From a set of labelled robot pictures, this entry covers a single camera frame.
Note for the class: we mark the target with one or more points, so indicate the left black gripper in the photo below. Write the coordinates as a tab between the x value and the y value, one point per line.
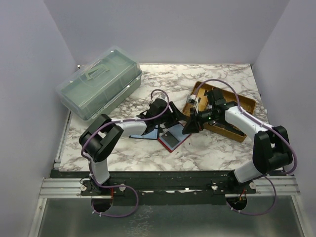
176	116

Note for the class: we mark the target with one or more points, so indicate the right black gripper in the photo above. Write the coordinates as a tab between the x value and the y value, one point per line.
192	126

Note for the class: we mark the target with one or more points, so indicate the red leather card holder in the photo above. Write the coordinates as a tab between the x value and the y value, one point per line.
173	137

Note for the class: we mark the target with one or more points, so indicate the black leather card holder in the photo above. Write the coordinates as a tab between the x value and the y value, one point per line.
153	135

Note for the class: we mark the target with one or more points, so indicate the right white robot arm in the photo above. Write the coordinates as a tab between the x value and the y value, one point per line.
270	144

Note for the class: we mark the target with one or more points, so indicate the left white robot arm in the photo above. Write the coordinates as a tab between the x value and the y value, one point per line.
100	138

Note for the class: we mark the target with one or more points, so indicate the black pen tool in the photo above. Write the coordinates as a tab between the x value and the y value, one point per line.
230	128

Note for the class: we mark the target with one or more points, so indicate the green plastic storage box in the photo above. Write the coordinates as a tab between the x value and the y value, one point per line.
101	85

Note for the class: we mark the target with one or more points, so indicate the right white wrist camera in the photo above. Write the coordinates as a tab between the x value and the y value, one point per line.
193	100

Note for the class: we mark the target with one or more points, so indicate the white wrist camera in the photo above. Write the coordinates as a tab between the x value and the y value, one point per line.
193	100
162	96

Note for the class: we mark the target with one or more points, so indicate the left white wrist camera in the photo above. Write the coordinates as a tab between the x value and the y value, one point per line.
162	96

